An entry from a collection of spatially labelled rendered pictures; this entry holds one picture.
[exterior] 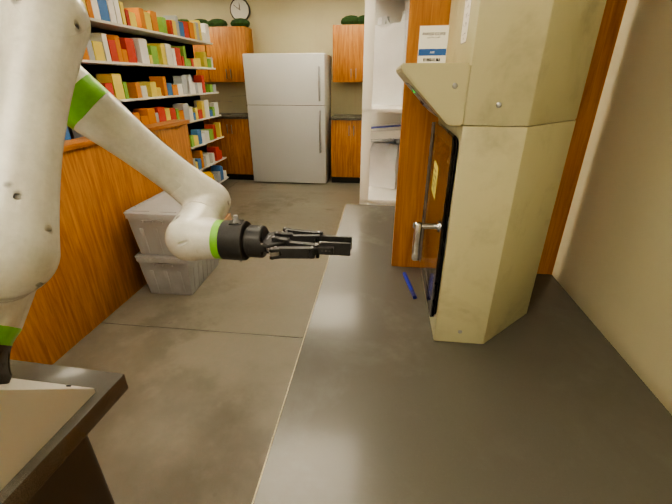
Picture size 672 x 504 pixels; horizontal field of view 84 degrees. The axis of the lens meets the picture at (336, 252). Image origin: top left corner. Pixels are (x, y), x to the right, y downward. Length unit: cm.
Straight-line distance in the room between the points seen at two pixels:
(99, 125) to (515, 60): 80
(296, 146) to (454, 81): 515
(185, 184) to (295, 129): 486
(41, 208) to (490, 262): 78
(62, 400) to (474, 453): 70
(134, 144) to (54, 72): 24
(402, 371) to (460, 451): 19
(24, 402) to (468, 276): 80
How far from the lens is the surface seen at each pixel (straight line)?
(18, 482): 81
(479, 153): 75
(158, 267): 301
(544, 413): 82
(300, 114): 573
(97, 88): 97
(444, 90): 72
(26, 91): 75
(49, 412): 82
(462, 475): 69
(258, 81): 586
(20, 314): 84
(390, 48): 212
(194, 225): 90
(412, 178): 112
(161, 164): 96
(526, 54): 75
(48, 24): 81
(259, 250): 85
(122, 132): 96
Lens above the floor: 149
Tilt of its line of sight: 25 degrees down
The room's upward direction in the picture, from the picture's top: straight up
